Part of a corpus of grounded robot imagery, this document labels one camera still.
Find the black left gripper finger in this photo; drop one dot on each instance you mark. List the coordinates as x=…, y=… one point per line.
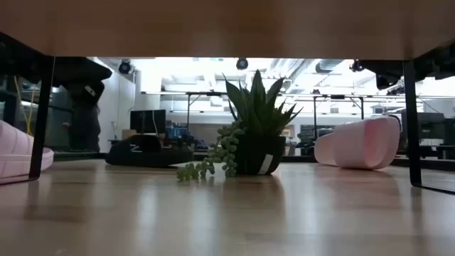
x=99, y=74

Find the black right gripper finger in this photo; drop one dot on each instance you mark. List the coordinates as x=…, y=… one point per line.
x=373, y=67

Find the pink rubber slide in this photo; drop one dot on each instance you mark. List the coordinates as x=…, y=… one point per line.
x=17, y=153
x=359, y=145

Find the black rubber slide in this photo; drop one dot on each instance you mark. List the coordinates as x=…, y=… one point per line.
x=149, y=159

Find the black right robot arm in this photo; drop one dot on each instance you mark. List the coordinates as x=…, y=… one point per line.
x=439, y=62

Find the wooden shelf with black legs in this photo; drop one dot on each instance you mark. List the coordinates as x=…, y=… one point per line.
x=227, y=28

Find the black round ceiling fixture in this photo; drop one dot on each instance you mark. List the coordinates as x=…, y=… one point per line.
x=124, y=67
x=355, y=66
x=242, y=63

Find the cardboard box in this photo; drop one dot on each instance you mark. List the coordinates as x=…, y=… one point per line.
x=128, y=133

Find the black computer monitor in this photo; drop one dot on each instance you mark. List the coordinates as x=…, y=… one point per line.
x=432, y=126
x=147, y=121

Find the blue storage bins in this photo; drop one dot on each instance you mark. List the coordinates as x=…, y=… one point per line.
x=176, y=133

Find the succulent plant in black pot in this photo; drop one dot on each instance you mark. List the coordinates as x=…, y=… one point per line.
x=257, y=153

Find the grey ceiling air duct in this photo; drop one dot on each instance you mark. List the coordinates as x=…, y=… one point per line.
x=328, y=65

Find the black metal workstation frame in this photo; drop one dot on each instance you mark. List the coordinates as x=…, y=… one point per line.
x=315, y=113
x=188, y=106

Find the black aluminium table frame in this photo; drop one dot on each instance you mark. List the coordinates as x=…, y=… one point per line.
x=298, y=159

